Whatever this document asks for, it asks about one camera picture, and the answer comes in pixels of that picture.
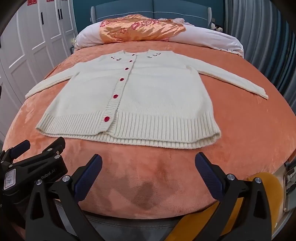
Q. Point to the grey blue curtain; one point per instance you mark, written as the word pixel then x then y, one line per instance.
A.
pixel 261 34

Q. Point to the orange plush blanket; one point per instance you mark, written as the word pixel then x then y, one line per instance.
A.
pixel 143 166

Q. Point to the bedside table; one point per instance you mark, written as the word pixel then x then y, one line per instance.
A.
pixel 72 47

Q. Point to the small plush toy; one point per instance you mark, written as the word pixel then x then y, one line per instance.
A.
pixel 217 27

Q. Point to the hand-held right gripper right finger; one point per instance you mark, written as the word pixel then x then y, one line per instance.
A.
pixel 209 173

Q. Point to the blue upholstered headboard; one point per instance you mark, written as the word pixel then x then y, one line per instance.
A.
pixel 150 9

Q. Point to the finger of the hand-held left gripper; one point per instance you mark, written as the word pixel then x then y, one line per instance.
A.
pixel 54 146
pixel 20 146

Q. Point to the person's yellow top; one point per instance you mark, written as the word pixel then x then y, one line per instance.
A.
pixel 275 194

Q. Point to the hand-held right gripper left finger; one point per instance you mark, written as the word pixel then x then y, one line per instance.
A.
pixel 89 176

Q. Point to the white panelled wardrobe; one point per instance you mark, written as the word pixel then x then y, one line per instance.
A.
pixel 30 46

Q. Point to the cream knit cardigan red buttons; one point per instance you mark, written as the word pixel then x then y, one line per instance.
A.
pixel 148 97

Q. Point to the person's grey pants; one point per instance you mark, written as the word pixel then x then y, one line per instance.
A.
pixel 129 223

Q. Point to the orange satin pillow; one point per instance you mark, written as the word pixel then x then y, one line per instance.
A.
pixel 138 27

